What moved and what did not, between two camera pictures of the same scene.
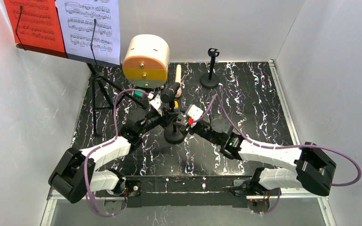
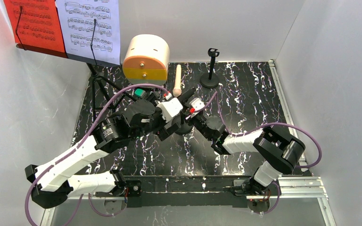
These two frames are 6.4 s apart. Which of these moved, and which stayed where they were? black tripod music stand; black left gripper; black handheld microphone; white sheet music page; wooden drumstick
Moved: black handheld microphone; black left gripper
Stayed: white sheet music page; wooden drumstick; black tripod music stand
